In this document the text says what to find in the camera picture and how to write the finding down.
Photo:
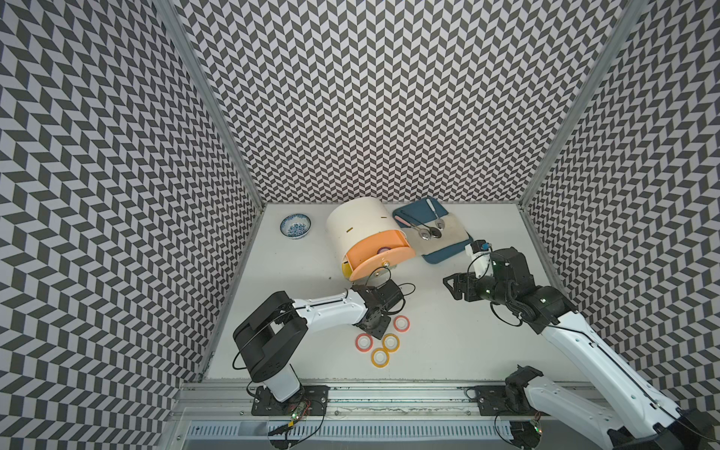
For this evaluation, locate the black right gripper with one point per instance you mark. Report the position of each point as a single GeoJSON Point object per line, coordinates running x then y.
{"type": "Point", "coordinates": [459, 278]}

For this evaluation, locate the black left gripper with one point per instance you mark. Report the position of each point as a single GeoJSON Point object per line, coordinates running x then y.
{"type": "Point", "coordinates": [377, 333]}

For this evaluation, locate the yellow drawer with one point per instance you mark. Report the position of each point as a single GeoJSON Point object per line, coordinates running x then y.
{"type": "Point", "coordinates": [347, 270]}

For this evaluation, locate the pink top drawer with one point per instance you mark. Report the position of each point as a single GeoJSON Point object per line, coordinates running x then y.
{"type": "Point", "coordinates": [364, 258]}

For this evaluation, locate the white drawer cabinet shell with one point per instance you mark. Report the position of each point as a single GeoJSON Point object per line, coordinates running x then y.
{"type": "Point", "coordinates": [356, 220]}

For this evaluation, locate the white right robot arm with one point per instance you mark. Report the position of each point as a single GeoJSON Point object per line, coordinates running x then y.
{"type": "Point", "coordinates": [638, 416]}

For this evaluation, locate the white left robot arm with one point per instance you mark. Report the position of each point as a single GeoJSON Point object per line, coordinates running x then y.
{"type": "Point", "coordinates": [269, 337]}

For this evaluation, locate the red tape roll upper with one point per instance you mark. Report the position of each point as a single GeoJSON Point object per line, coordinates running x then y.
{"type": "Point", "coordinates": [401, 324]}

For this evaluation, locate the red tape roll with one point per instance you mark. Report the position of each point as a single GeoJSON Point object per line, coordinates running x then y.
{"type": "Point", "coordinates": [401, 324]}
{"type": "Point", "coordinates": [364, 343]}

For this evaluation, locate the yellow tape roll upper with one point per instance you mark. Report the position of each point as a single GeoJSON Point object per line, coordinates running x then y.
{"type": "Point", "coordinates": [391, 343]}

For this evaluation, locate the yellow tape roll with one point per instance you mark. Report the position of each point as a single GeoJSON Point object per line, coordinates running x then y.
{"type": "Point", "coordinates": [391, 343]}
{"type": "Point", "coordinates": [380, 358]}

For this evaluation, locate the red tape roll left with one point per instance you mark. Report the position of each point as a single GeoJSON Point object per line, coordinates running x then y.
{"type": "Point", "coordinates": [364, 343]}

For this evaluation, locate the yellow tape roll lower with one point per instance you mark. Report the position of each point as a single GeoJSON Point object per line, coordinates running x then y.
{"type": "Point", "coordinates": [380, 358]}

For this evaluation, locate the beige cloth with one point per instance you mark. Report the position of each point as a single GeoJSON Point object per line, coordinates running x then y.
{"type": "Point", "coordinates": [453, 234]}

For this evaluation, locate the teal tray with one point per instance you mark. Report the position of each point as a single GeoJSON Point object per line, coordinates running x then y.
{"type": "Point", "coordinates": [420, 210]}

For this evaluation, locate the blue floral ceramic bowl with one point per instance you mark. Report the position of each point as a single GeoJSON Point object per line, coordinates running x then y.
{"type": "Point", "coordinates": [295, 226]}

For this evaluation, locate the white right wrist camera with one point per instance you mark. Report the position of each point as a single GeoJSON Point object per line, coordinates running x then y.
{"type": "Point", "coordinates": [479, 252]}

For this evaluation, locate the dark handled spoon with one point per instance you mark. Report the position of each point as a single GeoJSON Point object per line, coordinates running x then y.
{"type": "Point", "coordinates": [434, 232]}

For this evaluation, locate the pink handled spoon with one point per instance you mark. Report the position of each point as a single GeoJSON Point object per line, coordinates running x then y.
{"type": "Point", "coordinates": [423, 233]}

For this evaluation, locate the white handled spoon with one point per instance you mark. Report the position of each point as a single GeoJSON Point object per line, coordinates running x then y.
{"type": "Point", "coordinates": [439, 222]}

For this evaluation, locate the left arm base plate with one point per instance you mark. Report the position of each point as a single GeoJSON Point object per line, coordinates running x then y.
{"type": "Point", "coordinates": [313, 396]}

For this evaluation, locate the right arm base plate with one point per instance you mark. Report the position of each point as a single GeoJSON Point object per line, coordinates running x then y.
{"type": "Point", "coordinates": [501, 400]}

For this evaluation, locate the aluminium front rail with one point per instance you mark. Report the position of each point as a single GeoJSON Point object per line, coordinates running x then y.
{"type": "Point", "coordinates": [216, 412]}

